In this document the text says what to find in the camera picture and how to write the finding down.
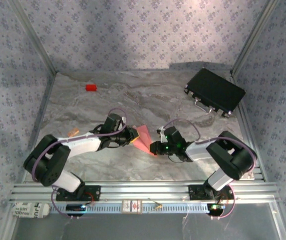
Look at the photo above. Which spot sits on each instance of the white red label card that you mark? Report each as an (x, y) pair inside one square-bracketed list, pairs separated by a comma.
[(132, 207)]

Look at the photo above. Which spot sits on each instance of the grey metal panel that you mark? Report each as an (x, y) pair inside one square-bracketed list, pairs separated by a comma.
[(132, 227)]

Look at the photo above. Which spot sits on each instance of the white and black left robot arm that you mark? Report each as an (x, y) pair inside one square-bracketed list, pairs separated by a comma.
[(83, 147)]

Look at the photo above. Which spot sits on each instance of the pink cloth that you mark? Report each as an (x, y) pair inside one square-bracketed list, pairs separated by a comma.
[(144, 140)]

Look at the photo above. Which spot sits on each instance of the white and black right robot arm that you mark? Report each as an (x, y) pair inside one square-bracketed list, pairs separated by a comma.
[(232, 155)]

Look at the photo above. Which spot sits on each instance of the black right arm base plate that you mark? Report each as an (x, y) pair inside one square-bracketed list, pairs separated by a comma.
[(195, 192)]

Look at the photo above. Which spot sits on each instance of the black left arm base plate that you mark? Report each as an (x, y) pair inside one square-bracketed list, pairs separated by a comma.
[(92, 193)]

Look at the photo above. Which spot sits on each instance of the small red block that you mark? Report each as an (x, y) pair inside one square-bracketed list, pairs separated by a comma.
[(90, 88)]

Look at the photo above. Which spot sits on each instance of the small wooden block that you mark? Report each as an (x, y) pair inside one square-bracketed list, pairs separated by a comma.
[(73, 132)]

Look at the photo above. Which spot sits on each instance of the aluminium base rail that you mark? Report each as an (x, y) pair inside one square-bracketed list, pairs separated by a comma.
[(145, 191)]

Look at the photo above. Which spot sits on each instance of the aluminium table edge bar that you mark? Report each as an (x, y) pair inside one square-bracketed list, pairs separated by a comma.
[(41, 112), (245, 117)]

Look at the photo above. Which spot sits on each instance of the aluminium frame post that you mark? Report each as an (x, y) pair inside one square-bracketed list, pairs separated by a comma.
[(255, 35), (33, 37)]

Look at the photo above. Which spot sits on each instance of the small brass clip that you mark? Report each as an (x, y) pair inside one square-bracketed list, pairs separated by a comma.
[(157, 207)]

